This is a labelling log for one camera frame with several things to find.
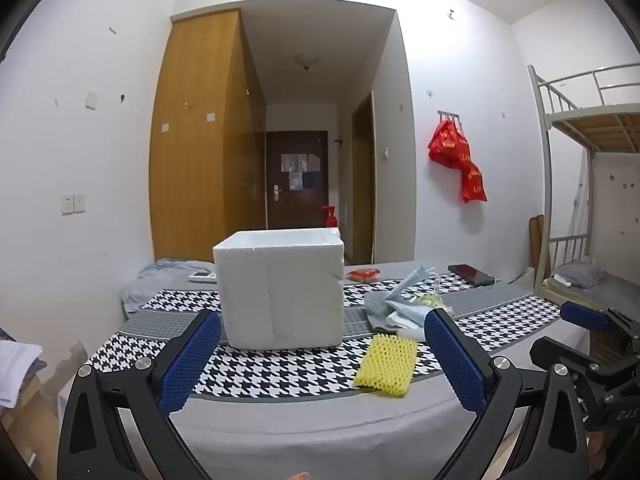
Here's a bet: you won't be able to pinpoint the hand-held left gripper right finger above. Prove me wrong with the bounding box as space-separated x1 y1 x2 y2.
424 307 592 480

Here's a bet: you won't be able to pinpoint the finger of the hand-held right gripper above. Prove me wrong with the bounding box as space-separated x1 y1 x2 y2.
530 337 601 378
560 301 640 356

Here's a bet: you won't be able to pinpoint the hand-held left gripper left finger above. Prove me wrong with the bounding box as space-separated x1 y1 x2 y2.
57 310 223 480

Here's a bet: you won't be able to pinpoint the green tissue packet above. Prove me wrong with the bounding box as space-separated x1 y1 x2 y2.
410 292 447 311

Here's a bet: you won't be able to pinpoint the yellow foam net sleeve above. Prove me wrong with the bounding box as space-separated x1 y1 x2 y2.
353 334 419 397

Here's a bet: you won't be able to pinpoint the blue face mask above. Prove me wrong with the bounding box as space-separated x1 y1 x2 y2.
387 265 437 307
389 305 437 341

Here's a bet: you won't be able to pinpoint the white foam box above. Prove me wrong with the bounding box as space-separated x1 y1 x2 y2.
213 227 346 350

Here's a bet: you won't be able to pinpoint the grey folded bedding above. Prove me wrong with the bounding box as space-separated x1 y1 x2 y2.
552 260 608 290

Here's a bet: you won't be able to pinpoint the wooden boards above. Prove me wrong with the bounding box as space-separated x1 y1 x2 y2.
529 215 547 281

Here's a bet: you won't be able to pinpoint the blue-grey crumpled garment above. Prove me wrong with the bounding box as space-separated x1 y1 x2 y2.
121 258 217 313

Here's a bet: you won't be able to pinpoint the black smartphone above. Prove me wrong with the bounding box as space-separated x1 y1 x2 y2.
447 263 496 287

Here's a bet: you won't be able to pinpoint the grey cloth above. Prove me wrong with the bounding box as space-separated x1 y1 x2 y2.
364 290 402 333

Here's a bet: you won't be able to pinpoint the bed with grey sheet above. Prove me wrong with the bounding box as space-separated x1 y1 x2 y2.
57 259 606 480

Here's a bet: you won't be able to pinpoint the red plastic bag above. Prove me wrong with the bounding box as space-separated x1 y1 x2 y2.
459 160 488 204
427 119 472 167

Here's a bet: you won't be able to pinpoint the stack of papers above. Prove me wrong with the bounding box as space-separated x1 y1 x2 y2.
0 341 43 408

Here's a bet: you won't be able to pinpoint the dark brown entrance door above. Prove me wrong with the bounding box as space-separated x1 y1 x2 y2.
265 130 329 231

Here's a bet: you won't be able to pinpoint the metal bunk bed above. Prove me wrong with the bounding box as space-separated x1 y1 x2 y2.
527 64 640 311

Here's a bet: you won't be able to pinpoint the red-headed spray bottle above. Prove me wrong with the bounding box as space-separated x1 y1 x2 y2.
322 205 343 241

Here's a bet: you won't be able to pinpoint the wooden side door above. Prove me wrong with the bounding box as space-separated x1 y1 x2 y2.
351 91 376 265

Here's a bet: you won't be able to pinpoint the wooden wardrobe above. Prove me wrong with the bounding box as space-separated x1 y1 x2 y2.
149 8 267 263

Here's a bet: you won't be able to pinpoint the papers on door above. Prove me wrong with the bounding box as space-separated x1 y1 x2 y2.
281 152 321 191

